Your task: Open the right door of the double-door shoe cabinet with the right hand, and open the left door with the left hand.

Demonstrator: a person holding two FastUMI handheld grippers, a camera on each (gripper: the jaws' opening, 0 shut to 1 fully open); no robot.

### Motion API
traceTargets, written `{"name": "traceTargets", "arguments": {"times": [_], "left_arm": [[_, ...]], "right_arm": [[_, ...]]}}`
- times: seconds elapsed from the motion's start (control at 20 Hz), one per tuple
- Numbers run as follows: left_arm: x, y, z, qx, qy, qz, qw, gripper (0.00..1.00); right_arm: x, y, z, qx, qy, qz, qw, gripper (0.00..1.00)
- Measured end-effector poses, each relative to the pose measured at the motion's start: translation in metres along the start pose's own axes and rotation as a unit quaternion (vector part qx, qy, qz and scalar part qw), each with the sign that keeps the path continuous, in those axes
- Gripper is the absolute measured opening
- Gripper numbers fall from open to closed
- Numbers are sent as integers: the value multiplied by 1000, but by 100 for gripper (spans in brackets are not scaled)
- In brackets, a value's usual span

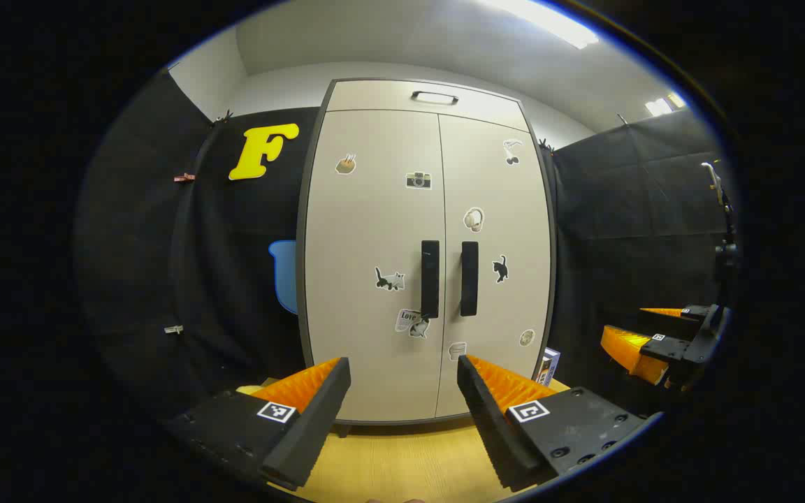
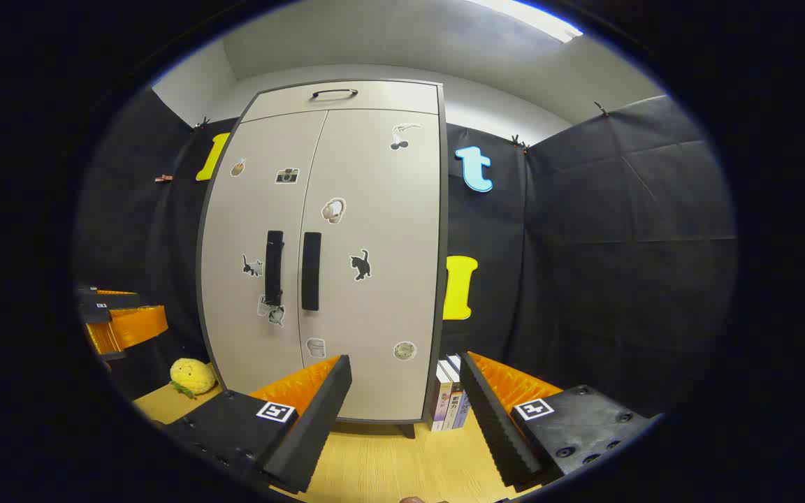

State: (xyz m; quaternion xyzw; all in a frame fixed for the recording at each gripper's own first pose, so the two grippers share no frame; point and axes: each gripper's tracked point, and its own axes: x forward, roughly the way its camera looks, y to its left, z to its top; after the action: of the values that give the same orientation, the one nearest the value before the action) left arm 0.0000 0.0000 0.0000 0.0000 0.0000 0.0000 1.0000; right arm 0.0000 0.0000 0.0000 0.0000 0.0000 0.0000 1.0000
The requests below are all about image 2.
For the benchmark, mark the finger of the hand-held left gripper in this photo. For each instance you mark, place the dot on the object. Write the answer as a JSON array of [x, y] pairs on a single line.
[[112, 299], [133, 325]]

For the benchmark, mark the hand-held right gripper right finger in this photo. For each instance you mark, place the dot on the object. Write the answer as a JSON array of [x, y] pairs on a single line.
[[493, 426]]

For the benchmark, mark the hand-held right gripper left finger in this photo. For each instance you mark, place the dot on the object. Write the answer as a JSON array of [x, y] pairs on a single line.
[[318, 426]]

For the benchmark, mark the beige shoe cabinet door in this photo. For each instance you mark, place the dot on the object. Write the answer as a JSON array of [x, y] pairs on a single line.
[[374, 321], [242, 223]]

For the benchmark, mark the double-door shoe cabinet body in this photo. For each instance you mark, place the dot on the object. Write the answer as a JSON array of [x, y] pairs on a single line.
[[444, 279]]

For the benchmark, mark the beige cabinet drawer front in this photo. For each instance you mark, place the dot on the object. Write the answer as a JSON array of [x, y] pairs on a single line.
[[388, 98]]

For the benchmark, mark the beige spine book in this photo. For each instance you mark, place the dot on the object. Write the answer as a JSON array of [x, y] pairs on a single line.
[[452, 402]]

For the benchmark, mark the white purple book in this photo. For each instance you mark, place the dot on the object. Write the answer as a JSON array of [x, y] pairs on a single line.
[[439, 402]]

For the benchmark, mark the yellow plush toy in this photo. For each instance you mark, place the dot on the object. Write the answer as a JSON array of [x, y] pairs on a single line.
[[193, 377]]

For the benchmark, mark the black backdrop cloth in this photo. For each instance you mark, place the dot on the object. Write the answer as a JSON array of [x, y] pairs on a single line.
[[584, 279]]

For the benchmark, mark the black binder clip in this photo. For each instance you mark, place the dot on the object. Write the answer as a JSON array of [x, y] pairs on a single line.
[[600, 108], [201, 125], [518, 142]]

